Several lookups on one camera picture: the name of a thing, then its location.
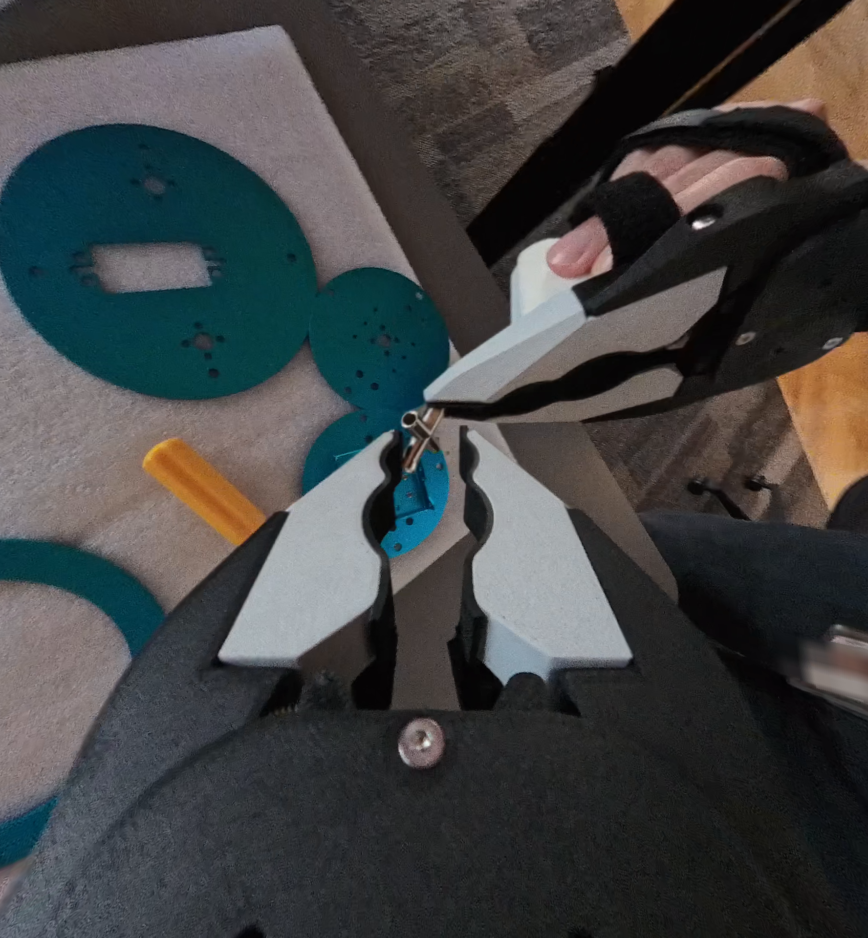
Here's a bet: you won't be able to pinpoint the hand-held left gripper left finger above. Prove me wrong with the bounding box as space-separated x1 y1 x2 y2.
218 430 403 711

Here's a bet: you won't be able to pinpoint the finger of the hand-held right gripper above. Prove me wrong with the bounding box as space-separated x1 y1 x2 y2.
437 361 693 425
421 236 730 407

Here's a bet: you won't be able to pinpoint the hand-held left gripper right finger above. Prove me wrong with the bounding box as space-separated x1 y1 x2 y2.
447 427 634 711

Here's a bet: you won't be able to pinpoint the blue square metal bracket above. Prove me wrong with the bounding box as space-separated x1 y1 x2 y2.
387 469 439 539

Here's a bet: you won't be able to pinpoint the small blue perforated disc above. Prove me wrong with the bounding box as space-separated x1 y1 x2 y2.
302 406 451 558
308 267 452 412

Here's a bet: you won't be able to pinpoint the metal cross wrench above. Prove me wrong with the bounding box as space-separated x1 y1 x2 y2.
400 406 446 473

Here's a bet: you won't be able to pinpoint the dark desk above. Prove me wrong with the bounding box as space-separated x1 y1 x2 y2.
0 0 681 710

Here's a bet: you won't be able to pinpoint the person's right hand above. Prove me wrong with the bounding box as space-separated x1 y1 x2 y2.
548 98 868 280

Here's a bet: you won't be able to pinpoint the black chair base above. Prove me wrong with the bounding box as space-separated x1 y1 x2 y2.
687 475 777 523

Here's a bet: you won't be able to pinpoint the person's dark trousers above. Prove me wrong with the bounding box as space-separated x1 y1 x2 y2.
639 469 868 938

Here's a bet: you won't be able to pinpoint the white foam sheet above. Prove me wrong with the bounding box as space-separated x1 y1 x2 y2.
0 25 473 938

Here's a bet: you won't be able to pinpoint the large blue slotted disc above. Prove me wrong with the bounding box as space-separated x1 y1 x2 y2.
0 123 319 401

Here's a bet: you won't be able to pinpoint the yellow-handled screwdriver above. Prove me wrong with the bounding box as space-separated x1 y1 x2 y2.
143 438 269 547

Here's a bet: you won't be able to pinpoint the blue metal ring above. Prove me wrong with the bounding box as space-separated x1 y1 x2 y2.
0 537 166 880

